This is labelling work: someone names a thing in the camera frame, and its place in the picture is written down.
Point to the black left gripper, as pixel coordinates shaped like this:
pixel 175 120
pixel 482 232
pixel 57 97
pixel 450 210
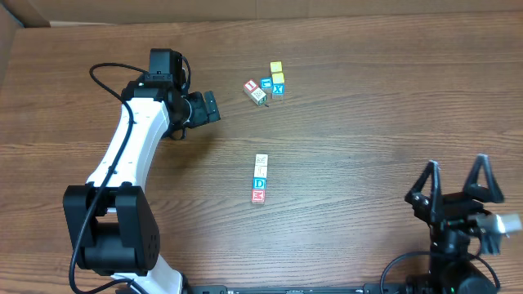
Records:
pixel 200 115

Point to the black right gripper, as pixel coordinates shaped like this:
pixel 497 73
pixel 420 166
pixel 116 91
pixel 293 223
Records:
pixel 436 206

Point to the plain K wooden block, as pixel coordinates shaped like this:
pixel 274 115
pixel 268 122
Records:
pixel 261 160

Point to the blue P wooden block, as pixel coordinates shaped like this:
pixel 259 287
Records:
pixel 260 171

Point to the blue D wooden block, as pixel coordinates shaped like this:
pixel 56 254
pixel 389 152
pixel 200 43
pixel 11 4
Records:
pixel 259 183

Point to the red M wooden block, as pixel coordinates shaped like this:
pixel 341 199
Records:
pixel 258 196

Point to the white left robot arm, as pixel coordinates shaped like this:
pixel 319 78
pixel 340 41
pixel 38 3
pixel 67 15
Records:
pixel 112 228

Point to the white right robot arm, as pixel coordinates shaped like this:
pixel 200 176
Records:
pixel 453 274

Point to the red I wooden block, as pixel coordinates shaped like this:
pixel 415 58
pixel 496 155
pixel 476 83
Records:
pixel 250 86

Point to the plain W wooden block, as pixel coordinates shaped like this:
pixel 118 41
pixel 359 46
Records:
pixel 258 96

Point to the blue L wooden block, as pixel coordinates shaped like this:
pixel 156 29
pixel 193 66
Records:
pixel 266 84

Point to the blue X wooden block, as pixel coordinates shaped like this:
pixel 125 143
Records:
pixel 278 91

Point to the yellow C wooden block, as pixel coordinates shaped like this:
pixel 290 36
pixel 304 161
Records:
pixel 278 78

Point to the yellow G wooden block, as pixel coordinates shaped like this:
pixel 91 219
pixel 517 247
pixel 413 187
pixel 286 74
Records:
pixel 276 67

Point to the cardboard back panel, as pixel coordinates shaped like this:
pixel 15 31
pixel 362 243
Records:
pixel 40 13

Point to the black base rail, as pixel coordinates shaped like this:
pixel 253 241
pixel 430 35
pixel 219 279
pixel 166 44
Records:
pixel 369 288

